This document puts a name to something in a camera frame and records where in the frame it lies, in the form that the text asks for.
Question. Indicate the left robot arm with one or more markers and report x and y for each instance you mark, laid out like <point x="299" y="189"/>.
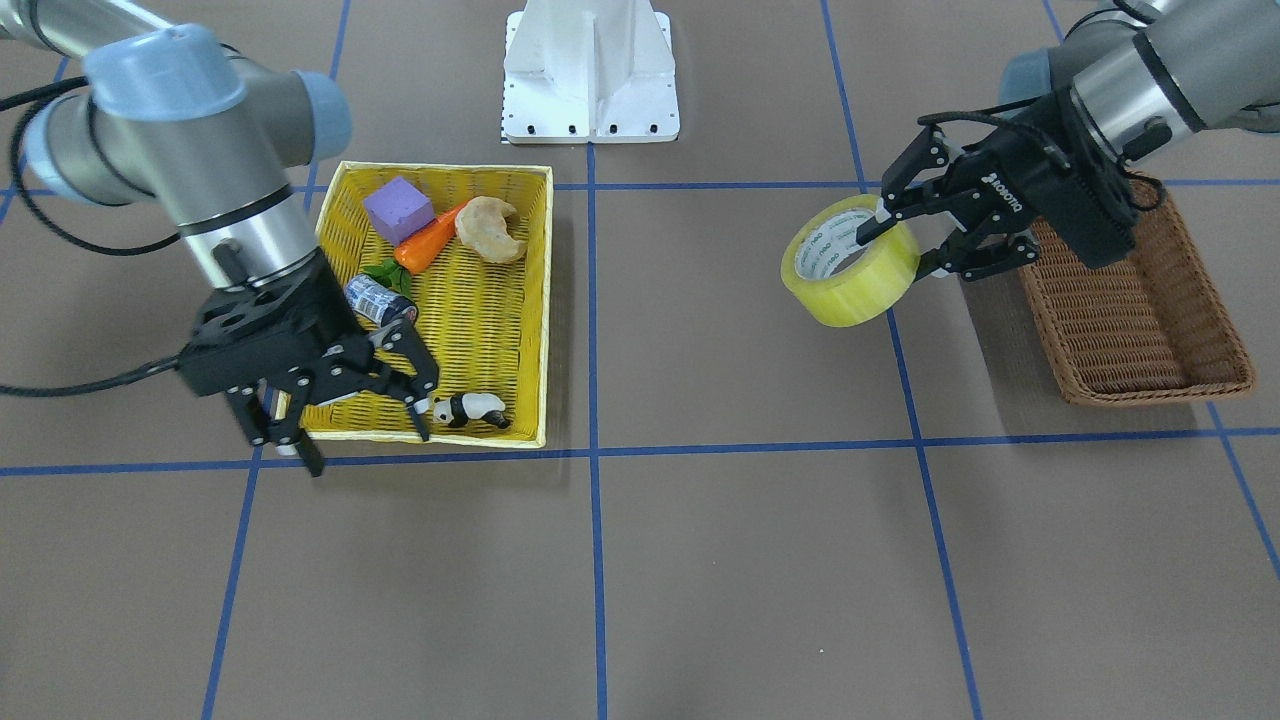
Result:
<point x="1132" y="78"/>

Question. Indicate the yellow tape roll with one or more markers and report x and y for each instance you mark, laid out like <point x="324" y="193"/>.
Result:
<point x="842" y="280"/>

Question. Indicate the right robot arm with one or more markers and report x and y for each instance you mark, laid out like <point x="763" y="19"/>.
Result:
<point x="167" y="112"/>

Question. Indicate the yellow woven basket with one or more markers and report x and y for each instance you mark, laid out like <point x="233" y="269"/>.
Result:
<point x="487" y="324"/>

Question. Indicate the brown wicker basket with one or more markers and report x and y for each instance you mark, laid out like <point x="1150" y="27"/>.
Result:
<point x="1149" y="330"/>

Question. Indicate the panda figurine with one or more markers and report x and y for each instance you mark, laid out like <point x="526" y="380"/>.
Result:
<point x="463" y="408"/>

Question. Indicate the orange toy carrot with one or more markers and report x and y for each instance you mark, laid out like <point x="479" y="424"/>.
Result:
<point x="416" y="254"/>

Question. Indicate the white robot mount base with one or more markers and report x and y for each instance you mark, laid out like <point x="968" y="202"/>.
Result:
<point x="589" y="72"/>

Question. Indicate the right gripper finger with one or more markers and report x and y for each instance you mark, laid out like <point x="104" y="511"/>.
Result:
<point x="248" y="404"/>
<point x="371" y="386"/>

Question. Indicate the purple foam cube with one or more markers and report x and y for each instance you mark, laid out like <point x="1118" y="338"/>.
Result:
<point x="397" y="209"/>

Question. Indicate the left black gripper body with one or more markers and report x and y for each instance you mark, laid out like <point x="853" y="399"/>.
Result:
<point x="1022" y="180"/>

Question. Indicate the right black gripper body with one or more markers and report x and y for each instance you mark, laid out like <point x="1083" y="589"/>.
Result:
<point x="322" y="312"/>

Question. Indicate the small black can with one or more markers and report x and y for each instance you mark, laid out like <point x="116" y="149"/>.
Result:
<point x="377" y="303"/>

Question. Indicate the toy croissant bread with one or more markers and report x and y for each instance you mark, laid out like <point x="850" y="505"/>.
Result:
<point x="482" y="226"/>

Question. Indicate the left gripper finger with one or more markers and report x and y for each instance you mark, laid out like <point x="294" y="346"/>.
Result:
<point x="932" y="176"/>
<point x="971" y="259"/>

